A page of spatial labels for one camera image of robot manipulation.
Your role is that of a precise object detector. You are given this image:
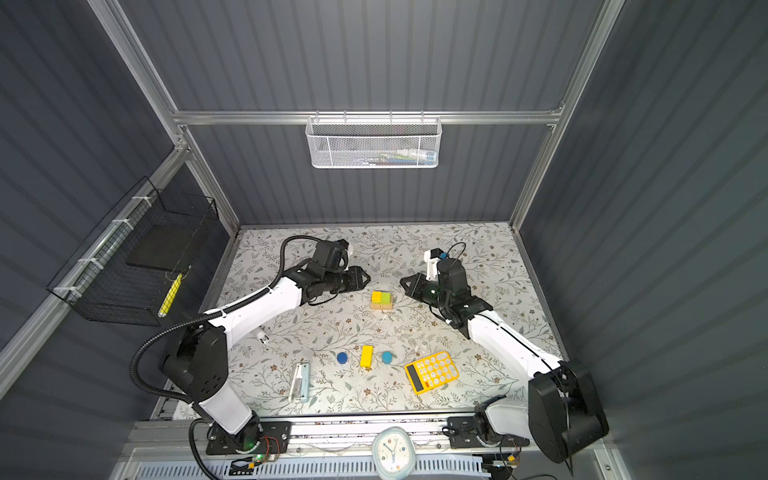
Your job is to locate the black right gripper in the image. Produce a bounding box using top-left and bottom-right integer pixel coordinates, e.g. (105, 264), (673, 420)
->
(401, 273), (451, 311)

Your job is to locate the natural wood block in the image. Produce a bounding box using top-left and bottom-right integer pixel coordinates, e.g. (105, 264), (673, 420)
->
(370, 303), (394, 311)

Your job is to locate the long yellow block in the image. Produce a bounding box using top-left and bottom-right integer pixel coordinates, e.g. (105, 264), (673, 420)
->
(360, 345), (374, 369)

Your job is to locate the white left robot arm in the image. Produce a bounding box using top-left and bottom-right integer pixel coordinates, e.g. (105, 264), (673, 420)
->
(161, 235), (370, 435)

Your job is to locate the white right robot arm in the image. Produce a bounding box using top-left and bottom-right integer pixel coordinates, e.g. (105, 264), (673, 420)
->
(400, 248), (610, 463)

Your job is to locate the yellow calculator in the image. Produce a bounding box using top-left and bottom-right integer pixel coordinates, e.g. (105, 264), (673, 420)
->
(404, 351), (460, 395)

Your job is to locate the white stapler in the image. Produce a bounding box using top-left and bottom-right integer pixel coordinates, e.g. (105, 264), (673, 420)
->
(289, 362), (310, 403)

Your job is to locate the yellow green marker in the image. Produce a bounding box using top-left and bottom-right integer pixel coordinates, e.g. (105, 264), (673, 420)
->
(157, 273), (184, 318)

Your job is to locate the white analog clock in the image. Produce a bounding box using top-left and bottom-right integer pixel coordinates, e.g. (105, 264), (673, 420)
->
(371, 426), (417, 480)

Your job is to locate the black corrugated cable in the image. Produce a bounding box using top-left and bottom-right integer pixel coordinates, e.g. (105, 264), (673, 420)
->
(129, 234), (325, 480)

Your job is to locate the white wire basket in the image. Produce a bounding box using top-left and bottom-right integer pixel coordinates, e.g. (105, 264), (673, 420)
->
(305, 115), (443, 170)

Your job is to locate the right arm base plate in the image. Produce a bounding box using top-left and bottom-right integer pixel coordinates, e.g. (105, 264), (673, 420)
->
(441, 414), (530, 449)

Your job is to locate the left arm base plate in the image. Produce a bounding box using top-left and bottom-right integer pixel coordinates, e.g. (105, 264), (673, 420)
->
(205, 421), (292, 456)

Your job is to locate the black wire basket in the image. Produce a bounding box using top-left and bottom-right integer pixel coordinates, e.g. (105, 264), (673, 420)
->
(47, 181), (219, 327)

